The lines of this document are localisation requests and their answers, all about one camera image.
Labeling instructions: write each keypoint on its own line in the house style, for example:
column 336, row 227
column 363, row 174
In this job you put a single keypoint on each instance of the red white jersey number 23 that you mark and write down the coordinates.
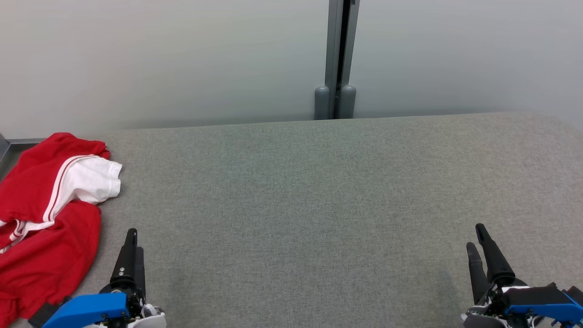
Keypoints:
column 32, row 182

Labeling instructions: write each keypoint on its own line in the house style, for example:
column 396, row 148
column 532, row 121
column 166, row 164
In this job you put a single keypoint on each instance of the grey metal partition post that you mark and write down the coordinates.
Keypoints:
column 334, row 54

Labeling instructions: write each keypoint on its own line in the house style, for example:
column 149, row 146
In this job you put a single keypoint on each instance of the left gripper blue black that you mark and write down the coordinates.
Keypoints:
column 86, row 310

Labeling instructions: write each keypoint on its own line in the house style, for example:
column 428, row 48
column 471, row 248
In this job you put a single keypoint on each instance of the grey partition base rail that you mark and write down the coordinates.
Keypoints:
column 27, row 141

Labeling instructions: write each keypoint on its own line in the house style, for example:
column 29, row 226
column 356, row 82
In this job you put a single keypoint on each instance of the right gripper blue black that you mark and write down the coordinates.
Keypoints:
column 533, row 300

